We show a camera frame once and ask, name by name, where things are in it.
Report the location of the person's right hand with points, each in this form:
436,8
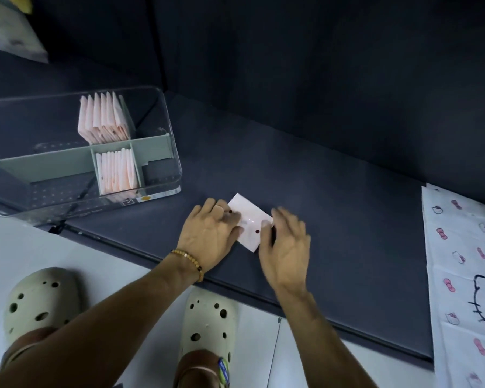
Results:
287,258

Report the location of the person's left hand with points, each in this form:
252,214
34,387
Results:
208,234

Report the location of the stack of polka dot bags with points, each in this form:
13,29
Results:
250,222

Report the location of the pink bags row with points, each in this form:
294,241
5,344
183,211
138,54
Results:
130,169

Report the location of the clear plastic organizer box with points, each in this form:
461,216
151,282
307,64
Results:
44,161

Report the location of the person's left forearm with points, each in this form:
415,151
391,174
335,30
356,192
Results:
89,331

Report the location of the person's right forearm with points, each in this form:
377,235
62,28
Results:
323,343

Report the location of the person's right leg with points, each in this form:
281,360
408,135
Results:
198,367

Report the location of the cream right clog shoe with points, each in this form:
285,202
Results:
206,315

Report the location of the cream clog shoe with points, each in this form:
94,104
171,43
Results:
206,315
40,294

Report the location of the dark blue sofa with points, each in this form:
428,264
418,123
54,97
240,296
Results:
307,96

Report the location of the cream left clog shoe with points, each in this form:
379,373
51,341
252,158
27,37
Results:
40,294

